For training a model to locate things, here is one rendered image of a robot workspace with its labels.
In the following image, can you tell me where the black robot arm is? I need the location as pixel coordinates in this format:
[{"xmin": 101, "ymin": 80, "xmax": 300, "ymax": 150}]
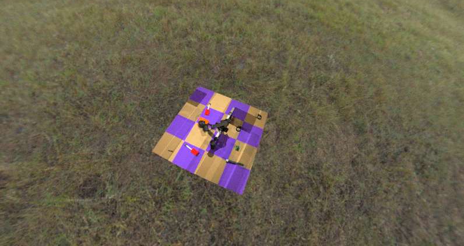
[{"xmin": 198, "ymin": 118, "xmax": 231, "ymax": 132}]

